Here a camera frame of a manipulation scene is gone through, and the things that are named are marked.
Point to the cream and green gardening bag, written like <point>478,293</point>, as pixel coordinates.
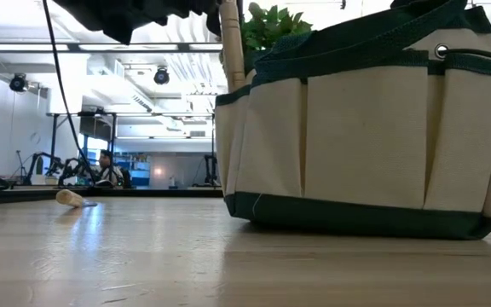
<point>365,140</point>

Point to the black background robot arm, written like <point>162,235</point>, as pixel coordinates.
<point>68,166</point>
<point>210,170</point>
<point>36,160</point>

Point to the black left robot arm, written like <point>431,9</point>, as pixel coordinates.
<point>113,17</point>

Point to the green leafy plant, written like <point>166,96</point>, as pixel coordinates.
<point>271,30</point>

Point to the black ceiling lamp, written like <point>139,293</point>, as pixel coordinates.
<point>161,76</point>
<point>18,82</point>

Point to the dark grey mounted cabinet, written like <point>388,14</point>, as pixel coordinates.
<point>96,128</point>

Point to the small white bottle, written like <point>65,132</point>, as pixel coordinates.
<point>171,182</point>

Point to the blue storage shelf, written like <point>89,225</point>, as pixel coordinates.
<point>139,175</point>

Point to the person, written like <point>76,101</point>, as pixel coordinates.
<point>108,170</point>

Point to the black overhead frame bar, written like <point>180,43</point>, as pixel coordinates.
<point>73,47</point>

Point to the black background frame stand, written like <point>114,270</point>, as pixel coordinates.
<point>53,145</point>

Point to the black table edge rail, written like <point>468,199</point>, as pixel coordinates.
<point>15,196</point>

